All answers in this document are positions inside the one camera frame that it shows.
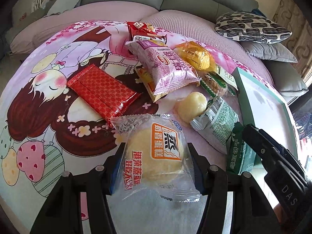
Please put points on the black white patterned cushion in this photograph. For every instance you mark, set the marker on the black white patterned cushion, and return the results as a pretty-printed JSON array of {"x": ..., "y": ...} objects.
[{"x": 243, "y": 26}]

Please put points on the light green white snack packet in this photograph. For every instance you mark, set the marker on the light green white snack packet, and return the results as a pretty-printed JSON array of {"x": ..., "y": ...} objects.
[{"x": 215, "y": 125}]

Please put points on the pink bread snack packet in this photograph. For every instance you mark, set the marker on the pink bread snack packet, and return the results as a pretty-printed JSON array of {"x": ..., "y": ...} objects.
[{"x": 168, "y": 70}]

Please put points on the pink sofa cover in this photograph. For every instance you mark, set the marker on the pink sofa cover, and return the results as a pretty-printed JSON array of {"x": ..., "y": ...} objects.
[{"x": 33, "y": 31}]

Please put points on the pale green small snack packet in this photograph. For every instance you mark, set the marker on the pale green small snack packet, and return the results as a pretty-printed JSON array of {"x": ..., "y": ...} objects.
[{"x": 227, "y": 77}]

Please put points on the red white snack packet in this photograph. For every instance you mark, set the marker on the red white snack packet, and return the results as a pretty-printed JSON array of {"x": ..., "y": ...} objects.
[{"x": 148, "y": 38}]

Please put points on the teal white cardboard tray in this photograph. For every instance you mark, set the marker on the teal white cardboard tray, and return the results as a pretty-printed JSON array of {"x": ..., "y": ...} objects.
[{"x": 266, "y": 109}]

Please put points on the red foil wafer packet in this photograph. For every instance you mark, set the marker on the red foil wafer packet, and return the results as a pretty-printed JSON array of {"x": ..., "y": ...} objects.
[{"x": 105, "y": 94}]

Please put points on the orange yellow cake packet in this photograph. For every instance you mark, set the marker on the orange yellow cake packet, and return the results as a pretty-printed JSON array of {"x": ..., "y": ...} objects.
[{"x": 196, "y": 55}]

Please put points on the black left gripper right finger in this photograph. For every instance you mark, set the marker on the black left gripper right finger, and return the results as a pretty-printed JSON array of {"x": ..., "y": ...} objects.
[{"x": 251, "y": 211}]

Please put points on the yellow bread packet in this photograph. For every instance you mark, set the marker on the yellow bread packet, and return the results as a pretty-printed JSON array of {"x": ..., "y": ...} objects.
[{"x": 148, "y": 82}]

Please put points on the red orange snack packet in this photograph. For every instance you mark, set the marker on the red orange snack packet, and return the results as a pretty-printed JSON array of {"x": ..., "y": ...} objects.
[{"x": 141, "y": 29}]

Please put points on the green milk biscuit packet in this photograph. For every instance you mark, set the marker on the green milk biscuit packet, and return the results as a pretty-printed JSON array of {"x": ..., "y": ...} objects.
[{"x": 215, "y": 85}]

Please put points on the white magazine rack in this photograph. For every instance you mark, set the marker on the white magazine rack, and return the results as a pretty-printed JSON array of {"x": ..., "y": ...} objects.
[{"x": 39, "y": 4}]

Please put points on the steamed cake clear packet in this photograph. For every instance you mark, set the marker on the steamed cake clear packet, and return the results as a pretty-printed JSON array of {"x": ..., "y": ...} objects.
[{"x": 156, "y": 157}]

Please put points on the patterned beige curtain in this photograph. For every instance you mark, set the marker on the patterned beige curtain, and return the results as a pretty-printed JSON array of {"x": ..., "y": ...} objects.
[{"x": 290, "y": 16}]

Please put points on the yellow jelly cup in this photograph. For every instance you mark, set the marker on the yellow jelly cup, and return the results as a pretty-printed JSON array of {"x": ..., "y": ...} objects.
[{"x": 190, "y": 107}]

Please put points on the dark green snack packet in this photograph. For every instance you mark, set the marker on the dark green snack packet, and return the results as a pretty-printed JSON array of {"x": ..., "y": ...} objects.
[{"x": 240, "y": 157}]

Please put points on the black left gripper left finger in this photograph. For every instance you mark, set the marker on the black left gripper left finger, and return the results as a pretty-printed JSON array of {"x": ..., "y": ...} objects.
[{"x": 62, "y": 212}]

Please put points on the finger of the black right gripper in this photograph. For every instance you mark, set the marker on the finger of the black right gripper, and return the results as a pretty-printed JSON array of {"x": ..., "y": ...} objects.
[
  {"x": 278, "y": 151},
  {"x": 252, "y": 137}
]

